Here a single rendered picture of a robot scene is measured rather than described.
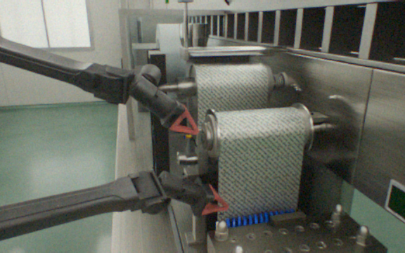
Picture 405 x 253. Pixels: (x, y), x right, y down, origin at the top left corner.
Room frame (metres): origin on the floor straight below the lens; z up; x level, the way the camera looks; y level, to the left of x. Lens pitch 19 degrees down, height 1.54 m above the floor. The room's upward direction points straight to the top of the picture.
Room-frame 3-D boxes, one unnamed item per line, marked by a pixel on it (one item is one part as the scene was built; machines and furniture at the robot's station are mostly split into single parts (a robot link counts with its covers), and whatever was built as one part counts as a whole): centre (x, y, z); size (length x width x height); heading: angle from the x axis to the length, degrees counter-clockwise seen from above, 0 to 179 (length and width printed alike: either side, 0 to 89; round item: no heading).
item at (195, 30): (1.50, 0.04, 1.50); 0.14 x 0.14 x 0.06
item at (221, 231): (0.65, -0.05, 1.05); 0.04 x 0.04 x 0.04
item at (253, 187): (0.74, -0.16, 1.11); 0.23 x 0.01 x 0.18; 104
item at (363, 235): (0.63, -0.39, 1.05); 0.04 x 0.04 x 0.04
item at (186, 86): (1.01, 0.06, 1.33); 0.06 x 0.06 x 0.06; 14
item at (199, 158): (0.80, 0.02, 1.05); 0.06 x 0.05 x 0.31; 104
